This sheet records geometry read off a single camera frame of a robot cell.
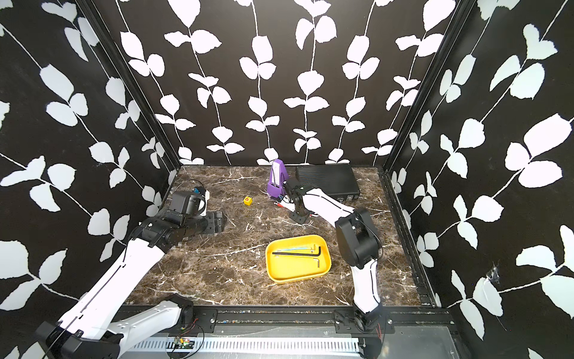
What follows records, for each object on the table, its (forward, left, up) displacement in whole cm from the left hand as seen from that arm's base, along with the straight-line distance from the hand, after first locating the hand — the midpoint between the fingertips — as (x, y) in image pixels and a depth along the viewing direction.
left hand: (217, 216), depth 76 cm
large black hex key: (-7, -29, -20) cm, 36 cm away
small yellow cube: (+20, -6, -19) cm, 29 cm away
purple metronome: (+27, -21, -10) cm, 35 cm away
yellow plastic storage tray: (-8, -28, -21) cm, 36 cm away
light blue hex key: (-4, -27, -20) cm, 34 cm away
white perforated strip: (-36, -26, -21) cm, 49 cm away
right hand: (+11, -30, -15) cm, 36 cm away
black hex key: (-8, -34, -22) cm, 41 cm away
